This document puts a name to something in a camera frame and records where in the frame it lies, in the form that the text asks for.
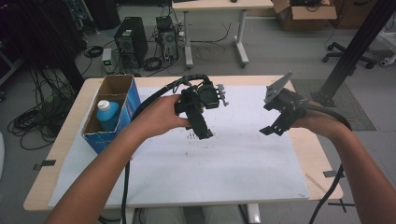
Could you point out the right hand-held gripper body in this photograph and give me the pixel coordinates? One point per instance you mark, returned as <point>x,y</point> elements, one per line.
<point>288,101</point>

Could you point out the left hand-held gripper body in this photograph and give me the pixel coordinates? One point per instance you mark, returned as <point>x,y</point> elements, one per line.
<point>208,96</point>

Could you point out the blue cardboard box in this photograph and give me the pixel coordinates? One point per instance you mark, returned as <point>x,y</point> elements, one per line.
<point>132,102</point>

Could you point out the blue bottle with white cap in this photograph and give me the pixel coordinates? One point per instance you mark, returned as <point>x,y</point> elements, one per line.
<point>109,116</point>

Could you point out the person's right hand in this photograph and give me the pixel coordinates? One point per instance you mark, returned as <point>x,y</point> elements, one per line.
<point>323,121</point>

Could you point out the person's left hand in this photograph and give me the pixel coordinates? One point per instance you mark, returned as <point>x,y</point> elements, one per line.
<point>157,116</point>

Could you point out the white table mat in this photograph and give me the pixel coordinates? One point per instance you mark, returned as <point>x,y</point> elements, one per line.
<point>218,174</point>

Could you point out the black tape strip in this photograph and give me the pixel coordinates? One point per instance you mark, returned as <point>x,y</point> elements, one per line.
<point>46,163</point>
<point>331,174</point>

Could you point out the open grey computer case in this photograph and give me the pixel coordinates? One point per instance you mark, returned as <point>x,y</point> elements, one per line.
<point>168,40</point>

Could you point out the grey floor mat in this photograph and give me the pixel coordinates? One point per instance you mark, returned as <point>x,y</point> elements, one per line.
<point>358,115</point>

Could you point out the black office chair base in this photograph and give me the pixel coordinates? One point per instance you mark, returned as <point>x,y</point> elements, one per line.
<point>348,56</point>

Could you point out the black metal stand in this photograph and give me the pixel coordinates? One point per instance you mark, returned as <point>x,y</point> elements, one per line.
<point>351,53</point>

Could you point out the open brown cardboard box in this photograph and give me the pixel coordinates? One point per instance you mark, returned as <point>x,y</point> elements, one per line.
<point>305,17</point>

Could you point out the white-legged wooden desk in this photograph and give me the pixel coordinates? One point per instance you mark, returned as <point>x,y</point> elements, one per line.
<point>218,4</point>

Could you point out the white table leg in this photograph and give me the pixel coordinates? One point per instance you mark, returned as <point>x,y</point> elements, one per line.
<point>130,216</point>
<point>253,214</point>

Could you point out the black computer tower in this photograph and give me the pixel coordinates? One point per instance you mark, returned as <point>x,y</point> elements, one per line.
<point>132,40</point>

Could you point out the black tape cross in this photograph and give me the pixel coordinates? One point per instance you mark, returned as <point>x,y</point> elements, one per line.
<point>342,204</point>

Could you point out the small grey power unit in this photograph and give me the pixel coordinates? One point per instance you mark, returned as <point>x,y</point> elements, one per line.
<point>107,59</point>

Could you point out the white device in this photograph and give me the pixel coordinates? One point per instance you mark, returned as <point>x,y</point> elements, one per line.
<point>389,57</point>

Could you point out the black curtain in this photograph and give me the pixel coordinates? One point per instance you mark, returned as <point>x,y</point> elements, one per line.
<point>40,37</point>

